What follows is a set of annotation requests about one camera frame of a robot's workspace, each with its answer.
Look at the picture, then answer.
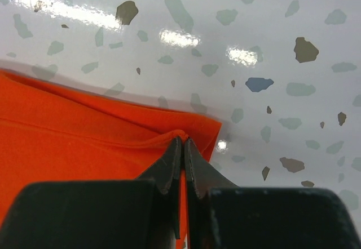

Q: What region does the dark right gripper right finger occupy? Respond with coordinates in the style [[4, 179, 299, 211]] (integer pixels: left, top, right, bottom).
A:
[[184, 140, 360, 248]]

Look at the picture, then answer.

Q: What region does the orange t-shirt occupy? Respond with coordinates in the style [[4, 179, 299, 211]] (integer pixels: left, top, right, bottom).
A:
[[0, 68, 223, 241]]

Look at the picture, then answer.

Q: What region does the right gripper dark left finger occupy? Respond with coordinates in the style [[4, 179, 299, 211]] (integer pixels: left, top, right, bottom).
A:
[[1, 137, 182, 248]]

